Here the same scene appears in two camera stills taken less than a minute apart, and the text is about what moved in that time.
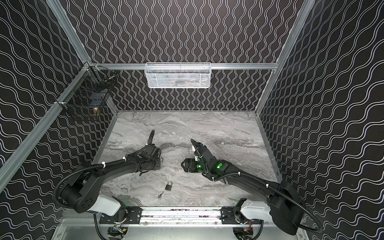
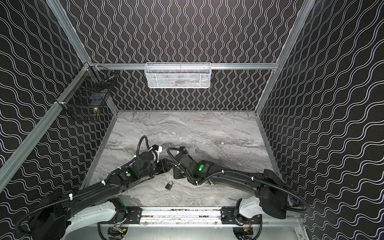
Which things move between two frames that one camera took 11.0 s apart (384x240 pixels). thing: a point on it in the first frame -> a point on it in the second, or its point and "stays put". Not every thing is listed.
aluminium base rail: [181, 216] stays put
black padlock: [167, 187] stays put
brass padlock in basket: [95, 111] stays put
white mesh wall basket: [178, 75] stays put
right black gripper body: [199, 153] -> [180, 170]
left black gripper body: [151, 148] -> [163, 166]
